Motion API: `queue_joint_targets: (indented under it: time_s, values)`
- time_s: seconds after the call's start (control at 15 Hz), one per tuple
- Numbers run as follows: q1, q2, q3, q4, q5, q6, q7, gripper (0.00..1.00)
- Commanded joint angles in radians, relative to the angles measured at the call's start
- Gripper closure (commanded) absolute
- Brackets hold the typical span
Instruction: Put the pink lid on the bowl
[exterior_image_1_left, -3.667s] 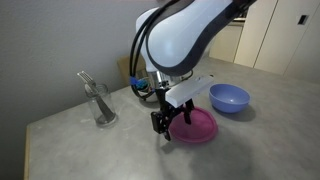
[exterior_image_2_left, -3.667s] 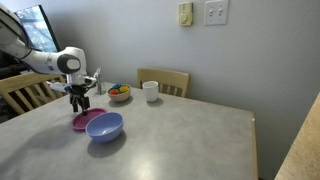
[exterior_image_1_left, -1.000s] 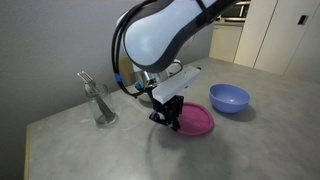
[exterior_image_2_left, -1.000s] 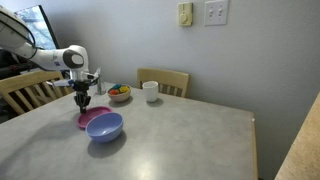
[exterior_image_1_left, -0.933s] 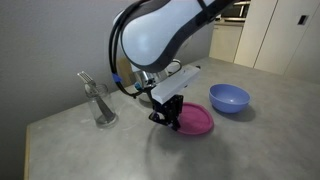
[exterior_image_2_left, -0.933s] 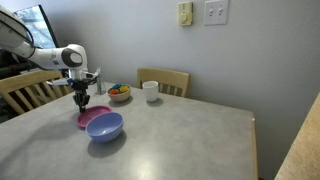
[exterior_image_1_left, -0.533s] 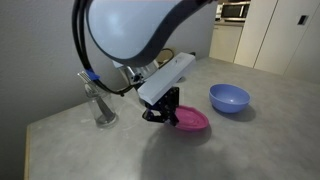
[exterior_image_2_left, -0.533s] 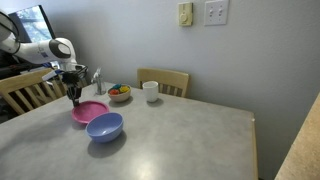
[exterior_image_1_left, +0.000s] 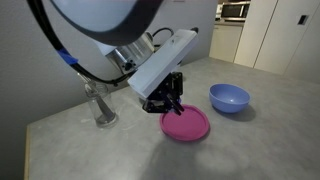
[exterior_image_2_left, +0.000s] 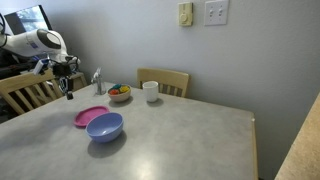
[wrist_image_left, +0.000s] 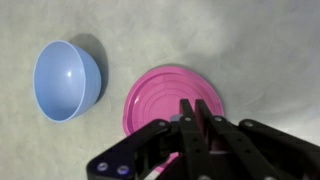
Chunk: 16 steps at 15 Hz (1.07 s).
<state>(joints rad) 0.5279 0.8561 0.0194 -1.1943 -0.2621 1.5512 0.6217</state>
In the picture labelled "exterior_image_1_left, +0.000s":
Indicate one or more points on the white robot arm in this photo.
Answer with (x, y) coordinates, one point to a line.
(106, 16)

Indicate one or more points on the microwave oven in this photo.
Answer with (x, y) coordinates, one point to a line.
(235, 10)

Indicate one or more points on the blue plastic bowl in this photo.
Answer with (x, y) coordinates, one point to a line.
(230, 98)

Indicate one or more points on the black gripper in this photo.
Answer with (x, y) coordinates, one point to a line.
(166, 88)

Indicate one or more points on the beige kitchen cabinet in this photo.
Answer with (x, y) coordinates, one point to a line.
(225, 41)

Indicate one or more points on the pink round plastic lid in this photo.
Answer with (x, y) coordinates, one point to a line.
(186, 125)

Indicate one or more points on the white tall cabinet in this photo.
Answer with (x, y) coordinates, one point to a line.
(280, 36)

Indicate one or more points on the clear glass jar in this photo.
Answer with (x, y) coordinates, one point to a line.
(101, 113)

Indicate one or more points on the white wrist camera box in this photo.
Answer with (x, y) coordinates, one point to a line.
(163, 63)

